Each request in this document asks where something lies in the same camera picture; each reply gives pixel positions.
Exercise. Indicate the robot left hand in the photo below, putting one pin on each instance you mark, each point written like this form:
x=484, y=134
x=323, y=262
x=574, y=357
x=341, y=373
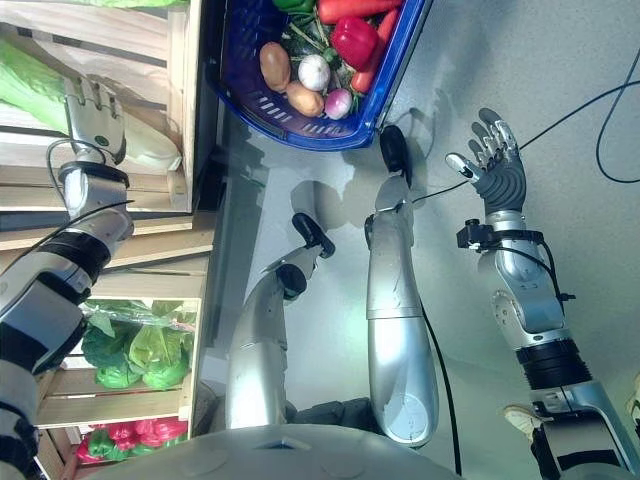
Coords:
x=95, y=125

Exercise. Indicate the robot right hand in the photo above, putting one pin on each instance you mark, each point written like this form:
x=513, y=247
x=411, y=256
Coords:
x=505, y=180

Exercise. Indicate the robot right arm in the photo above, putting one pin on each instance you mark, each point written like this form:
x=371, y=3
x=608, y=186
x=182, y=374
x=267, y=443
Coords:
x=535, y=300

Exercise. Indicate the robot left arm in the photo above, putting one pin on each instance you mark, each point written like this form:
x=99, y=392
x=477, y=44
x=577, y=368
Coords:
x=45, y=310

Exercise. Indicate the blue plastic basket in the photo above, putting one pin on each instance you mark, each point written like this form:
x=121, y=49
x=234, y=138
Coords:
x=240, y=65

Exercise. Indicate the pale white cabbage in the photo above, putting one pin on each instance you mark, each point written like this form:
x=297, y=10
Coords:
x=150, y=145

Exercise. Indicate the light green napa cabbage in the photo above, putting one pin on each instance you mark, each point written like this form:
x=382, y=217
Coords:
x=25, y=85

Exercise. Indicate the large wooden crate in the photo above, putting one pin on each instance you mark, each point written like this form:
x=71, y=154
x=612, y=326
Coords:
x=175, y=100

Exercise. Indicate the robot right leg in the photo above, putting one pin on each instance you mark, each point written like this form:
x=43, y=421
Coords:
x=395, y=325

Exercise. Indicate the robot leg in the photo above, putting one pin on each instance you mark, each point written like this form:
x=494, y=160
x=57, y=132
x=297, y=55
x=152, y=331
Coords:
x=257, y=350
x=395, y=325

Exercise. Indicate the slim orange carrot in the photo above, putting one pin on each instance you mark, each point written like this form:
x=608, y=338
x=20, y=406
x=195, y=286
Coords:
x=382, y=45

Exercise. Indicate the pink purple onion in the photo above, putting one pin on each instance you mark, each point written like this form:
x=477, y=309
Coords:
x=338, y=104

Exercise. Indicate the large brown potato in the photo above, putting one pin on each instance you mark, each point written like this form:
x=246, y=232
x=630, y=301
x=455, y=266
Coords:
x=275, y=67

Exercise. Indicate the red bell pepper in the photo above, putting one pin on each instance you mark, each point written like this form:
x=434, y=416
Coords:
x=354, y=41

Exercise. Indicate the small brown potato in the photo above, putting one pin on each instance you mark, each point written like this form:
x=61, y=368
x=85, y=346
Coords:
x=305, y=100

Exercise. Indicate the white garlic bulb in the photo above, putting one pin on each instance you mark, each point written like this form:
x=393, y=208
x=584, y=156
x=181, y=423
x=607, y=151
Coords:
x=314, y=72

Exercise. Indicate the thick orange carrot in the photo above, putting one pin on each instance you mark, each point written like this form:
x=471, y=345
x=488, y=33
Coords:
x=355, y=8

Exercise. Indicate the dark green leafy vegetable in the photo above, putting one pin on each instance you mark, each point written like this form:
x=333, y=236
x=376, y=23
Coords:
x=312, y=42

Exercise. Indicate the green bell pepper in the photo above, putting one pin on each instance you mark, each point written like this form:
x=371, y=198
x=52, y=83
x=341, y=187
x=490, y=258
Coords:
x=295, y=4

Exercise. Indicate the green lettuce heads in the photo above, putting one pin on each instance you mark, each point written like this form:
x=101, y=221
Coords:
x=140, y=355

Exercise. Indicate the person's white shoe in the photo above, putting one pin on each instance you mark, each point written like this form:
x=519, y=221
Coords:
x=635, y=400
x=520, y=420

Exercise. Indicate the wooden crate with lettuce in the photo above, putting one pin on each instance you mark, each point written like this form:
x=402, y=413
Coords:
x=115, y=395

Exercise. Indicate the robot left leg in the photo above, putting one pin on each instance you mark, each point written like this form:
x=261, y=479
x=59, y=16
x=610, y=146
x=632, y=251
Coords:
x=257, y=350

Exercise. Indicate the dark grey fabric bundle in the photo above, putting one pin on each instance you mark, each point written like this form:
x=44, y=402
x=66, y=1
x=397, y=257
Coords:
x=340, y=412

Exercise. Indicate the red and green peppers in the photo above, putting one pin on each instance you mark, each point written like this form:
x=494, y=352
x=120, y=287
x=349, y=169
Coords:
x=125, y=435

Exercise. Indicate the wooden crate with peppers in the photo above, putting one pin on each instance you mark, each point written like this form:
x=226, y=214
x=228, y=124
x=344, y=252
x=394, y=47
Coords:
x=60, y=445

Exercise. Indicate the robot silver torso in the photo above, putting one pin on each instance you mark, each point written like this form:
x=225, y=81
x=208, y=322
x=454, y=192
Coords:
x=275, y=455

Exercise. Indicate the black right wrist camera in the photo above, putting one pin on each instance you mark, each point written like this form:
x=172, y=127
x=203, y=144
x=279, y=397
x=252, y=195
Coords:
x=475, y=235

